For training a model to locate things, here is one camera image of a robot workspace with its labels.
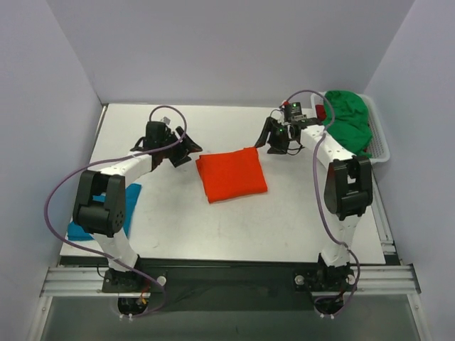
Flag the orange t shirt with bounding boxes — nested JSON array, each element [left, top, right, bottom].
[[196, 147, 268, 203]]

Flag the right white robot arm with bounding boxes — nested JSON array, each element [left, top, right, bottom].
[[255, 102, 373, 290]]

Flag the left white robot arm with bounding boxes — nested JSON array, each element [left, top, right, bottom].
[[73, 121, 203, 293]]

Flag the dark red t shirt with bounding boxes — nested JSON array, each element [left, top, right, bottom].
[[315, 104, 327, 121]]

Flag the green t shirt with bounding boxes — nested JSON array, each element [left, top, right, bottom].
[[323, 90, 373, 158]]

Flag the white plastic basket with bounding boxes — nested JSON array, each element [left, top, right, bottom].
[[311, 92, 390, 165]]

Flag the folded blue t shirt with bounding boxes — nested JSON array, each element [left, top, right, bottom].
[[67, 183, 142, 242]]

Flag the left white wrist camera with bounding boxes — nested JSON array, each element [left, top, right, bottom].
[[161, 117, 171, 125]]

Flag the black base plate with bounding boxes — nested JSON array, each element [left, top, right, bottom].
[[102, 259, 355, 314]]

